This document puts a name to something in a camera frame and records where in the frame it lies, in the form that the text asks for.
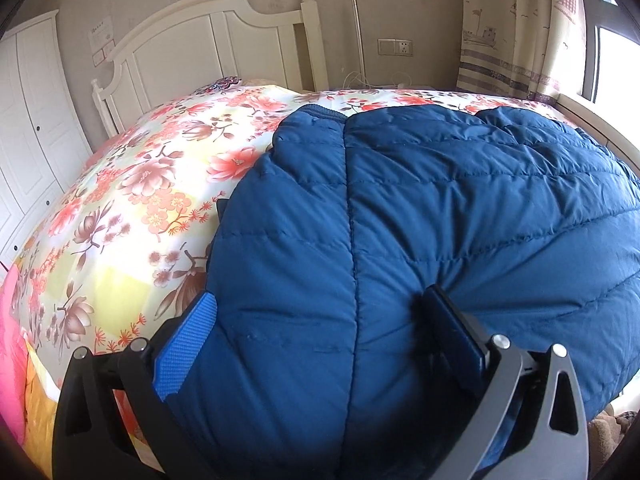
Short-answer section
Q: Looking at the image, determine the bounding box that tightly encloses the blue quilted puffer jacket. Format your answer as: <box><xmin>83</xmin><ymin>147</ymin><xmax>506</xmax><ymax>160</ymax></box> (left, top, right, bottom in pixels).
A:
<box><xmin>167</xmin><ymin>105</ymin><xmax>639</xmax><ymax>479</ymax></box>

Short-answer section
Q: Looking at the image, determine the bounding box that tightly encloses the floral bed sheet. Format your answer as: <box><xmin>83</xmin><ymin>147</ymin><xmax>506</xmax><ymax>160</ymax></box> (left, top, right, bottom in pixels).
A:
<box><xmin>8</xmin><ymin>84</ymin><xmax>576</xmax><ymax>476</ymax></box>

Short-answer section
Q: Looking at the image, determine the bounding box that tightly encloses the beige fleece coat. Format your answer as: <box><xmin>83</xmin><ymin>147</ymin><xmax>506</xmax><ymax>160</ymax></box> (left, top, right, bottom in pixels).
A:
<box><xmin>588</xmin><ymin>405</ymin><xmax>638</xmax><ymax>479</ymax></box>

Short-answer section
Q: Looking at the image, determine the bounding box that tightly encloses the pink cloth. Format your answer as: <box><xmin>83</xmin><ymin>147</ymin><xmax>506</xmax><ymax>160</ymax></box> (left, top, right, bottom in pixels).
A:
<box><xmin>0</xmin><ymin>264</ymin><xmax>27</xmax><ymax>445</ymax></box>

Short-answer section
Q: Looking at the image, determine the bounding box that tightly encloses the white wardrobe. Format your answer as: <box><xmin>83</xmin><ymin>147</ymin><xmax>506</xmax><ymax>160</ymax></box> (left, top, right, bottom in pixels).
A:
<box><xmin>0</xmin><ymin>11</ymin><xmax>92</xmax><ymax>270</ymax></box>

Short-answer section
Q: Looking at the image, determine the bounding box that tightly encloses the patterned decorative pillow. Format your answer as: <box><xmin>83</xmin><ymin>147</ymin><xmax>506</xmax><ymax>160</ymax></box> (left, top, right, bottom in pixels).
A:
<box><xmin>194</xmin><ymin>76</ymin><xmax>242</xmax><ymax>94</ymax></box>

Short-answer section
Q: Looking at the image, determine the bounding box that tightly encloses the patterned striped curtain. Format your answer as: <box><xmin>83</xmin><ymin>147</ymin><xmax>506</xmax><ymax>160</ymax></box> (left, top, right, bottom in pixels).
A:
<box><xmin>457</xmin><ymin>0</ymin><xmax>587</xmax><ymax>103</ymax></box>

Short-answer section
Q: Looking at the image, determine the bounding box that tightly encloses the white wooden headboard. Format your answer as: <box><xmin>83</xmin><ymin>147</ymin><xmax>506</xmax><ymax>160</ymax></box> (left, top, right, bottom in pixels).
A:
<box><xmin>91</xmin><ymin>0</ymin><xmax>329</xmax><ymax>136</ymax></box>

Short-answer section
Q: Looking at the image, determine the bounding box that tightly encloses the white standing lamp pole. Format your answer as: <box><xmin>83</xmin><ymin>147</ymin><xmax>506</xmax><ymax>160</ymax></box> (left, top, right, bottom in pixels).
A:
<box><xmin>343</xmin><ymin>0</ymin><xmax>369</xmax><ymax>89</ymax></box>

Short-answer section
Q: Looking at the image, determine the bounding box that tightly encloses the wall power socket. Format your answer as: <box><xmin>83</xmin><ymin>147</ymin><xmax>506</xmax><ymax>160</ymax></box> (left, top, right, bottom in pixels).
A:
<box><xmin>378</xmin><ymin>38</ymin><xmax>413</xmax><ymax>56</ymax></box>

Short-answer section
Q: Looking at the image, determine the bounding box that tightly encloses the dark window frame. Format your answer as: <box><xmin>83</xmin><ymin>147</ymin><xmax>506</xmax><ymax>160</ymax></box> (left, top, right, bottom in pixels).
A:
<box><xmin>582</xmin><ymin>0</ymin><xmax>639</xmax><ymax>113</ymax></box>

